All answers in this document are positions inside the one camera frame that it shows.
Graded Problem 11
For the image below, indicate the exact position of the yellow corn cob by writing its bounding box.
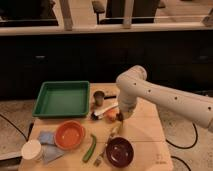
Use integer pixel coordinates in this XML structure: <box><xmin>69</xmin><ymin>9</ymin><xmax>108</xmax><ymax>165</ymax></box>
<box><xmin>111</xmin><ymin>122</ymin><xmax>123</xmax><ymax>136</ymax></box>

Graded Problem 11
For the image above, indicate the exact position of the metal cup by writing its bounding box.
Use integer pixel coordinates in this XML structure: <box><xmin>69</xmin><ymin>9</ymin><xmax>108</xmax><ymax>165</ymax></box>
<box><xmin>93</xmin><ymin>91</ymin><xmax>105</xmax><ymax>106</ymax></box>

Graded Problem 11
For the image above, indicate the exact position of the green chili pepper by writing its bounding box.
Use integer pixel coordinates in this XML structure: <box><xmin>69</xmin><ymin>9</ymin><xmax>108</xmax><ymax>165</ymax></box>
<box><xmin>82</xmin><ymin>134</ymin><xmax>97</xmax><ymax>163</ymax></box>

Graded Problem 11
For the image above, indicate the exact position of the dark maroon bowl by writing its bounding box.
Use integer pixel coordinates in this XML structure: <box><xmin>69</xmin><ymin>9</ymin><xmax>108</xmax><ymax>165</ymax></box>
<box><xmin>106</xmin><ymin>137</ymin><xmax>134</xmax><ymax>168</ymax></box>

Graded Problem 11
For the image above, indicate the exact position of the blue cloth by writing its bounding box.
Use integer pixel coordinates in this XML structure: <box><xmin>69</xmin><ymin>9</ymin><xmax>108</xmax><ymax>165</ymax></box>
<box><xmin>38</xmin><ymin>131</ymin><xmax>65</xmax><ymax>164</ymax></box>

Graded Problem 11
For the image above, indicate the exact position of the black floor cable right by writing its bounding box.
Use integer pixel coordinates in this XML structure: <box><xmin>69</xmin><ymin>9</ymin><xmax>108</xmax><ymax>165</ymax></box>
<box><xmin>165</xmin><ymin>122</ymin><xmax>199</xmax><ymax>171</ymax></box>

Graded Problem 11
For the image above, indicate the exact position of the red orange bowl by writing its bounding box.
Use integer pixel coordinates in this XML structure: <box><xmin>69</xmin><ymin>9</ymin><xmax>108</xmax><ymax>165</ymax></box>
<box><xmin>54</xmin><ymin>120</ymin><xmax>85</xmax><ymax>150</ymax></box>

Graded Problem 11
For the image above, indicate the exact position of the black floor cable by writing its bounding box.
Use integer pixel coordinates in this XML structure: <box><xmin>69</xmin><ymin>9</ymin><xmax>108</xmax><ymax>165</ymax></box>
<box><xmin>165</xmin><ymin>122</ymin><xmax>199</xmax><ymax>171</ymax></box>
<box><xmin>0</xmin><ymin>113</ymin><xmax>30</xmax><ymax>142</ymax></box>

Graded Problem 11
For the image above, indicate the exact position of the metal fork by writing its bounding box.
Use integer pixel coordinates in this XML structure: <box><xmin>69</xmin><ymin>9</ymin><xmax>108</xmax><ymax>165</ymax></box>
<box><xmin>93</xmin><ymin>136</ymin><xmax>112</xmax><ymax>167</ymax></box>

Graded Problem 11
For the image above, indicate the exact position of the black floor cable left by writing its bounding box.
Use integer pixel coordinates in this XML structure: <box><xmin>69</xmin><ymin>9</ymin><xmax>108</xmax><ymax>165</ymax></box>
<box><xmin>0</xmin><ymin>113</ymin><xmax>30</xmax><ymax>142</ymax></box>

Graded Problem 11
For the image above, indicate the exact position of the white round container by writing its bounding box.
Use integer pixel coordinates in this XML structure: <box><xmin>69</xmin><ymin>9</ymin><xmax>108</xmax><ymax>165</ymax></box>
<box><xmin>21</xmin><ymin>139</ymin><xmax>43</xmax><ymax>161</ymax></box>

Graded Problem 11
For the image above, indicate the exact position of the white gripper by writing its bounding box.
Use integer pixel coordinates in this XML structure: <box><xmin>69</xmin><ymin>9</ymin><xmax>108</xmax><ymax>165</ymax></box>
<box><xmin>117</xmin><ymin>97</ymin><xmax>137</xmax><ymax>121</ymax></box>

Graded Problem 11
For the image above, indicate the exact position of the orange fruit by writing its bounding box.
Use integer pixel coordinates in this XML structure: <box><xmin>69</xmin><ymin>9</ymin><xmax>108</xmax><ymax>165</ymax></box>
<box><xmin>105</xmin><ymin>109</ymin><xmax>118</xmax><ymax>122</ymax></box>

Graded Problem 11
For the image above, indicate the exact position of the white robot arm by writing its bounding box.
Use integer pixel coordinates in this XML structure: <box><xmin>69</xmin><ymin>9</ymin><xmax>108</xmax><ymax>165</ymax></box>
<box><xmin>116</xmin><ymin>65</ymin><xmax>213</xmax><ymax>133</ymax></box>

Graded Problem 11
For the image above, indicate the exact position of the green plastic tray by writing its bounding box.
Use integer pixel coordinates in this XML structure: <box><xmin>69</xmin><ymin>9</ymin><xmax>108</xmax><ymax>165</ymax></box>
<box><xmin>33</xmin><ymin>81</ymin><xmax>90</xmax><ymax>118</ymax></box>

